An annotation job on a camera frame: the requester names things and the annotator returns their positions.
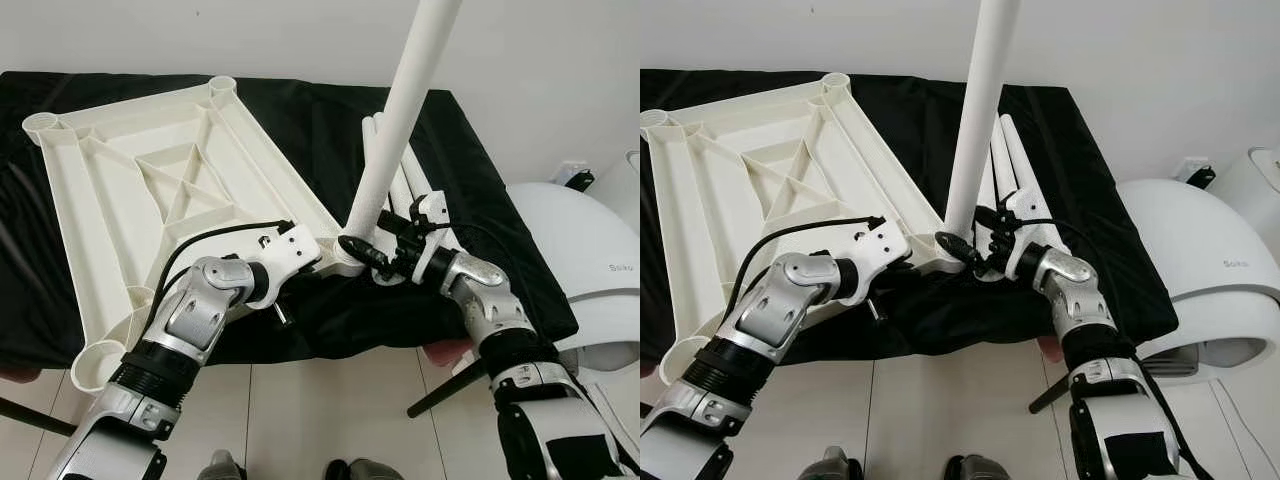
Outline white plastic table leg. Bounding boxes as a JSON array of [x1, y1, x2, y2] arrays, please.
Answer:
[[990, 118, 1016, 279], [1005, 113, 1053, 216], [398, 135, 446, 216], [997, 113, 1033, 206], [371, 113, 421, 216], [361, 117, 403, 289], [343, 0, 464, 253], [943, 0, 1023, 246]]

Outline white plastic table top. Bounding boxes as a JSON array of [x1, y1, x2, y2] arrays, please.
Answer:
[[22, 75, 366, 393], [640, 72, 969, 391]]

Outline black metal table leg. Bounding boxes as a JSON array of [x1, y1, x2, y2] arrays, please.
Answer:
[[407, 358, 491, 419], [0, 395, 76, 438], [1030, 375, 1073, 415]]

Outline white dome litter box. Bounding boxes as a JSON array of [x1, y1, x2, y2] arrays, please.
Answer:
[[505, 180, 641, 376], [1115, 178, 1280, 386]]

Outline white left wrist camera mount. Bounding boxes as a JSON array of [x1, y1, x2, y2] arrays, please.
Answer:
[[838, 218, 913, 296], [245, 222, 323, 301]]

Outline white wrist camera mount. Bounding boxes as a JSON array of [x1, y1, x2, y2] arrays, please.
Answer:
[[408, 192, 453, 256], [245, 222, 323, 301], [1003, 187, 1049, 251], [838, 218, 913, 296]]

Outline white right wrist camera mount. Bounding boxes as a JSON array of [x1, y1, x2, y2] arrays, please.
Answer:
[[1003, 187, 1049, 251], [408, 192, 453, 256]]

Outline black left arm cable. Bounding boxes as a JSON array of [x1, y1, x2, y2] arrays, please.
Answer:
[[722, 215, 886, 326], [148, 218, 297, 331]]

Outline white floor cable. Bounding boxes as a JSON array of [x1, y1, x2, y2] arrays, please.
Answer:
[[1210, 380, 1271, 471]]

